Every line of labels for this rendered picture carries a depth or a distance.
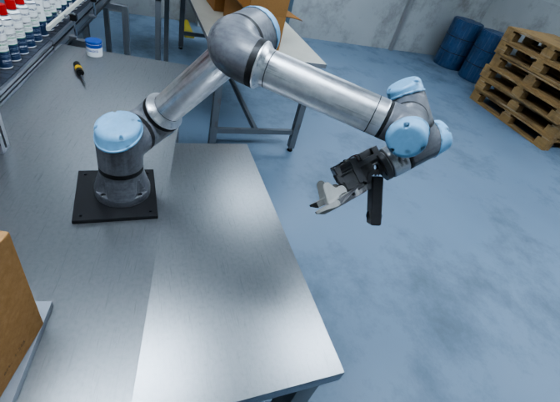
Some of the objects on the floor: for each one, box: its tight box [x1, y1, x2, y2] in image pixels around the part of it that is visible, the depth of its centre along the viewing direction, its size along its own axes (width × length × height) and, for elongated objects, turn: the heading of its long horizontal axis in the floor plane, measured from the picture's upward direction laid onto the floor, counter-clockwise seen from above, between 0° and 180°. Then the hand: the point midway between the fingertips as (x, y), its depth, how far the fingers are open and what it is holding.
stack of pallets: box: [469, 26, 560, 151], centre depth 460 cm, size 141×101×100 cm
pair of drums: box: [433, 16, 504, 83], centre depth 596 cm, size 64×106×76 cm, turn 3°
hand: (313, 212), depth 83 cm, fingers open, 14 cm apart
